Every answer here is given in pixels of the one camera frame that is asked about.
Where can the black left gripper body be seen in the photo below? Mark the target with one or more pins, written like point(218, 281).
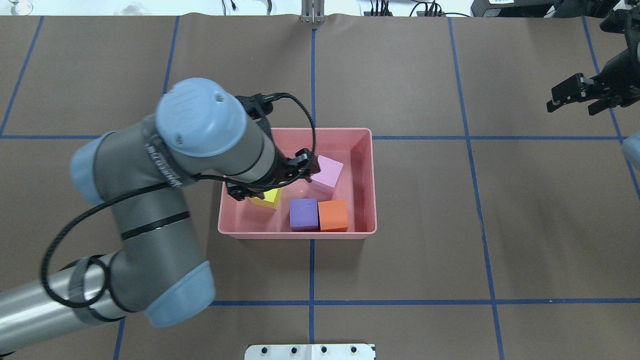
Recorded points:
point(287, 172)

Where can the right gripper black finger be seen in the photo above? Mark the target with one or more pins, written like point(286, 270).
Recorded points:
point(602, 105)

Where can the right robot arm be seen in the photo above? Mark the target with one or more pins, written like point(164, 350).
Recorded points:
point(617, 84)

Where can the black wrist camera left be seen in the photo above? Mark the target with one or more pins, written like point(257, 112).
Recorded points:
point(257, 106)

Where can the pink plastic bin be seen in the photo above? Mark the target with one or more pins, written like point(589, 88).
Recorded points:
point(353, 148)

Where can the light pink foam block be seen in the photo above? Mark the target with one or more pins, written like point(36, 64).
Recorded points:
point(326, 180)

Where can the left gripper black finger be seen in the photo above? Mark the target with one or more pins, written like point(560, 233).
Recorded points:
point(239, 192)

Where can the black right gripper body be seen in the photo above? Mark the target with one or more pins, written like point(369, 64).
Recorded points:
point(613, 90)

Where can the orange foam block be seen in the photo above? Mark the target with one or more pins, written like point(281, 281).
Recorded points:
point(333, 216)

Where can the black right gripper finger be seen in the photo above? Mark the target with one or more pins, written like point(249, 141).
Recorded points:
point(575, 89)

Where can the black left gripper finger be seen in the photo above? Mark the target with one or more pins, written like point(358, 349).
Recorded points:
point(303, 166)

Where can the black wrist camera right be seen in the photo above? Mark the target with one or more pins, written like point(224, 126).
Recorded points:
point(622, 21)

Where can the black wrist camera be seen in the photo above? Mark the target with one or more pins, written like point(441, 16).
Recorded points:
point(257, 106)
point(622, 21)

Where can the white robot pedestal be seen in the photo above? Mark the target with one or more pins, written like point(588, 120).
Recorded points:
point(327, 351)

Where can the purple foam block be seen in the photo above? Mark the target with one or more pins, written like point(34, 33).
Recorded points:
point(304, 214)

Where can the yellow foam block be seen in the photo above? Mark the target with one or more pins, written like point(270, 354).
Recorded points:
point(270, 199)

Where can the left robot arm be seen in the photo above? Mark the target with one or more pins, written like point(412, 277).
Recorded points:
point(198, 131)

